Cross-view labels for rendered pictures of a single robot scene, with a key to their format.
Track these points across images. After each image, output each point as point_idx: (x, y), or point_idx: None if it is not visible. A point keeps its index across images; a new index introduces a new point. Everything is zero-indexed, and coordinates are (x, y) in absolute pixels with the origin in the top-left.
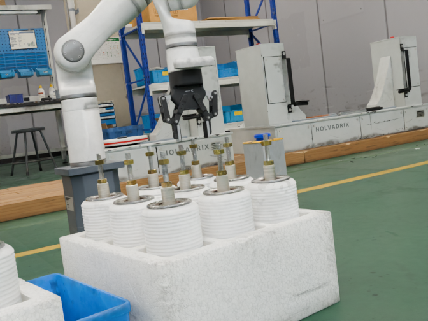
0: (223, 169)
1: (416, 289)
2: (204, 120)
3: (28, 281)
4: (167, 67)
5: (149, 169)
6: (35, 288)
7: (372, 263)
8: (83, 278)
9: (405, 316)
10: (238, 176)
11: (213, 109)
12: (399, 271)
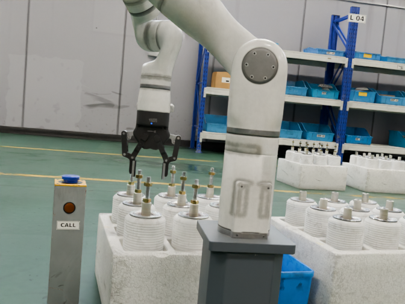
0: (170, 182)
1: (49, 263)
2: (135, 160)
3: (298, 271)
4: (169, 108)
5: (196, 199)
6: (279, 221)
7: (7, 286)
8: None
9: (90, 257)
10: (128, 202)
11: (127, 149)
12: (17, 274)
